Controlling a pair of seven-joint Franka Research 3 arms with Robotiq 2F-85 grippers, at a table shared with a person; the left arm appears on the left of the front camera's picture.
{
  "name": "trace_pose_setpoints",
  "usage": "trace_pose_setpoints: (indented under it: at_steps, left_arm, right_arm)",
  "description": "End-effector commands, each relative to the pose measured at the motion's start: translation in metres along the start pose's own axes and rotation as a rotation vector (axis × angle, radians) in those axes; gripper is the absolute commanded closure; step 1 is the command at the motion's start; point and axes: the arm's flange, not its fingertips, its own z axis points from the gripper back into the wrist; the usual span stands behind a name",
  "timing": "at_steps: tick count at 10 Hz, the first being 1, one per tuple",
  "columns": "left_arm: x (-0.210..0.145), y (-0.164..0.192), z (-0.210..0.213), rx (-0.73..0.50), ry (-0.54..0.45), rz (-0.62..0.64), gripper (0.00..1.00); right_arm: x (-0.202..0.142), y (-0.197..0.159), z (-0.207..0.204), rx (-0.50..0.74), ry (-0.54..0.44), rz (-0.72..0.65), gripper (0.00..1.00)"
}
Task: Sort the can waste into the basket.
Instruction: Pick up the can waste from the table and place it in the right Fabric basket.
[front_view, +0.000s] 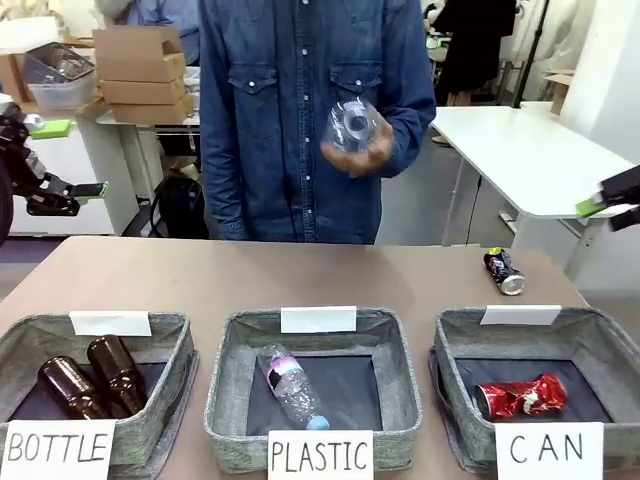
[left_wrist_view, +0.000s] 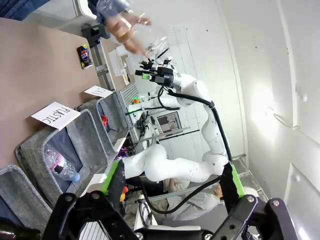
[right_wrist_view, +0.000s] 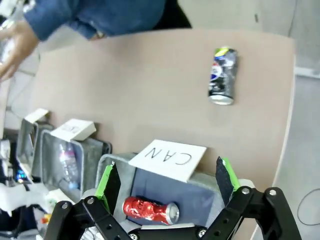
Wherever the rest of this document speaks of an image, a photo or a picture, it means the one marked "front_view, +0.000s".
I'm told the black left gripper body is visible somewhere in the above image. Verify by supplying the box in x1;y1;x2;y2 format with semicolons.
0;142;46;246

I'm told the brown glass bottle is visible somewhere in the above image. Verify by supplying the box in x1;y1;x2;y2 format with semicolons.
87;335;149;416
38;355;109;421

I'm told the crushed red soda can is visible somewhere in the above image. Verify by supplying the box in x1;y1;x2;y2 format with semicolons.
474;372;569;421

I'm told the clear label-free plastic bottle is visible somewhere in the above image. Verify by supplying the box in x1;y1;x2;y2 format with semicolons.
322;98;384;179

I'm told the person's left denim-sleeved forearm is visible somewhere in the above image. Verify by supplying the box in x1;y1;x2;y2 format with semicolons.
372;94;437;179

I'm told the person's right denim-sleeved forearm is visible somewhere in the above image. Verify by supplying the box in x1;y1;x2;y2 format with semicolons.
199;124;249;241

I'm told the crushed dark Pepsi can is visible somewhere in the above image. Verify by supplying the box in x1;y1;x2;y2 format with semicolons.
483;248;526;296

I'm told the grey fabric basket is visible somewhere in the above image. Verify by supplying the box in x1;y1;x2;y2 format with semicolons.
203;307;424;474
428;305;640;474
0;312;199;480

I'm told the small white CAN label card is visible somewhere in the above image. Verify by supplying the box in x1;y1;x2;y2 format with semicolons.
479;304;562;326

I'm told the large white CAN label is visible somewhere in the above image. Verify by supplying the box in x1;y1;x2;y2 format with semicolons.
494;421;605;480

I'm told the person's left hand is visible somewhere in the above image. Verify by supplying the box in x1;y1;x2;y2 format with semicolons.
319;122;396;177

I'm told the upright clear plastic bin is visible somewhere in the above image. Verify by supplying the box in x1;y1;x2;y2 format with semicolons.
27;74;97;111

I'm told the white desk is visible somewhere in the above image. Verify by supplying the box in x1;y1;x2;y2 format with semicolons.
9;108;202;237

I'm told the cardboard box beside bins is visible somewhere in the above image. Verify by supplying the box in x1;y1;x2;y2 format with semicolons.
0;49;32;104

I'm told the tilted clear plastic bin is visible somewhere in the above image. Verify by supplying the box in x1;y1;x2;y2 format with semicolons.
22;42;96;84

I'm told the white table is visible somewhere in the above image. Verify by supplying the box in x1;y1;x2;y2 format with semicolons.
429;102;639;281

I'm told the flat closed cardboard box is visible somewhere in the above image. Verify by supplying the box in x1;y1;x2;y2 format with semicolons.
107;94;195;124
99;77;187;106

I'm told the small tall cardboard box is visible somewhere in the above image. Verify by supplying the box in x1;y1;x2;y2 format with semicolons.
543;69;576;116

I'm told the open cardboard box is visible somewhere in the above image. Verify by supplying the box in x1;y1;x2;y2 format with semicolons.
93;24;187;84

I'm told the black backpack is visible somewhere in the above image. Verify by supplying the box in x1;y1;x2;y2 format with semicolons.
149;172;209;240

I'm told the small white BOTTLE label card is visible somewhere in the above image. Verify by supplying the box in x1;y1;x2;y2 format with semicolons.
69;310;152;337

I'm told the black tripod pole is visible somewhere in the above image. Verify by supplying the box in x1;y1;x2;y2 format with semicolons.
513;0;551;109

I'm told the bystander in light blue shirt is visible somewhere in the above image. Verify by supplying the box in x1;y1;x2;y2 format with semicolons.
94;0;202;67

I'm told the bystander in black clothes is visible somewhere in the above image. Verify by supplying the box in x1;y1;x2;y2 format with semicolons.
430;0;517;107

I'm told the person's denim shirt torso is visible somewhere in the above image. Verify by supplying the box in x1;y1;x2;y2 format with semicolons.
198;0;437;246

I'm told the large white BOTTLE label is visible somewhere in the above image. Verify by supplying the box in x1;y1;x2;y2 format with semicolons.
0;419;117;480

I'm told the small white PLASTIC label card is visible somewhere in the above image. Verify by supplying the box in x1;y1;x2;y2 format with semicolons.
280;307;357;334

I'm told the plastic bottle with blue cap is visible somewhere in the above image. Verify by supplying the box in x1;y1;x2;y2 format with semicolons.
255;344;331;431

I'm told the large white PLASTIC label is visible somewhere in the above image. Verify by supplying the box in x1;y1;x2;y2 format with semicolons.
267;428;375;480

